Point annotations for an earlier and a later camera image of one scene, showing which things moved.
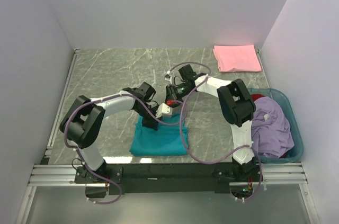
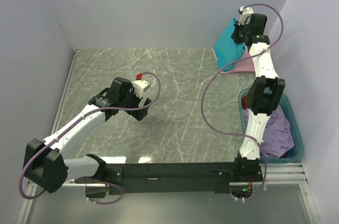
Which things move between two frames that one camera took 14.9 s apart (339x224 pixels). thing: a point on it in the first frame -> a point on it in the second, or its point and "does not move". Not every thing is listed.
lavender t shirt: x=270 y=131 does not move
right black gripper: x=170 y=93 -> x=237 y=27
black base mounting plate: x=169 y=178 does not move
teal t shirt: x=171 y=139 -> x=227 y=52
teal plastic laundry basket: x=296 y=153 does not move
